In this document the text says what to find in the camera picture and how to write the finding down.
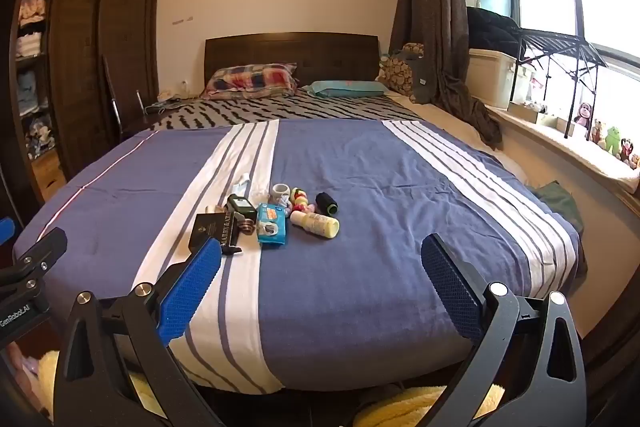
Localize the brown patterned cushion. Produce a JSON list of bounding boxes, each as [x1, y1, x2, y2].
[[376, 43, 425, 98]]

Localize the teal pillow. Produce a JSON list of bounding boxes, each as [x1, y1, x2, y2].
[[302, 79, 391, 98]]

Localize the dark wooden wardrobe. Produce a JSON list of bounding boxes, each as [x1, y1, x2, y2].
[[10, 0, 171, 202]]

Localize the cream plastic bottle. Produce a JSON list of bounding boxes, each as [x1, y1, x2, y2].
[[290, 211, 341, 239]]

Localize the white storage box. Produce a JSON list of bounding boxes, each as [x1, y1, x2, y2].
[[467, 48, 531, 110]]

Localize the white folded clothes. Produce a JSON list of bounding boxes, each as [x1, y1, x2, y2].
[[16, 32, 43, 58]]

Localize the blue wet wipes packet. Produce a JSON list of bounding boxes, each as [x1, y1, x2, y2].
[[256, 203, 290, 249]]

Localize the blue white striped blanket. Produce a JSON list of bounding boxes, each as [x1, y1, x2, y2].
[[12, 119, 588, 395]]

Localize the blue folded clothes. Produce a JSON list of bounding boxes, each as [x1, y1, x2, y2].
[[17, 69, 46, 115]]

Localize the green frog plush toy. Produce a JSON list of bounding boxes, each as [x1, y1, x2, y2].
[[604, 124, 623, 155]]

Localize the colourful pipe cleaner toy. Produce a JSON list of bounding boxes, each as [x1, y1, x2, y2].
[[291, 188, 317, 214]]

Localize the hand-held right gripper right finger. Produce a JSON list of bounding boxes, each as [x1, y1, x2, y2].
[[421, 233, 587, 427]]

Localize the dark green cloth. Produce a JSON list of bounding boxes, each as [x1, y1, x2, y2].
[[530, 181, 585, 235]]

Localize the green lotion bottle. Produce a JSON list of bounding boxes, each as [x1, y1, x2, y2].
[[226, 193, 257, 218]]

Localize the black jacket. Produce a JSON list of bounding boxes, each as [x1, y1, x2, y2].
[[466, 6, 523, 55]]

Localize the black drying rack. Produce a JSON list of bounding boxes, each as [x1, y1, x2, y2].
[[510, 27, 608, 140]]

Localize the grey green cushion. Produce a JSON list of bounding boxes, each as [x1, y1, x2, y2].
[[410, 54, 443, 104]]

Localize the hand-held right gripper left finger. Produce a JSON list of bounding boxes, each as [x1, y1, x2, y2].
[[52, 237, 226, 427]]

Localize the grey zebra striped sheet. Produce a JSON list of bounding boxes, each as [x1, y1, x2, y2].
[[145, 91, 426, 132]]

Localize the brown curtain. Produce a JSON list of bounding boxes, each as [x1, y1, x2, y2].
[[390, 0, 503, 150]]

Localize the black flat box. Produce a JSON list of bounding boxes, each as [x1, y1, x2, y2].
[[187, 213, 236, 255]]

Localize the metal frame chair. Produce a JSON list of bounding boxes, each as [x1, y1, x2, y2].
[[101, 54, 151, 142]]

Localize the pink folded clothes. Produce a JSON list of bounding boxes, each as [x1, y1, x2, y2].
[[19, 0, 48, 28]]

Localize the dark wooden bed headboard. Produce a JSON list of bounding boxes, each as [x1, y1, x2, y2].
[[204, 32, 381, 95]]

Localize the plaid pillow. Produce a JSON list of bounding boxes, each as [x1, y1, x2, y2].
[[200, 63, 299, 100]]

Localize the tangled cables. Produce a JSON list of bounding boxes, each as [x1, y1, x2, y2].
[[145, 89, 201, 112]]

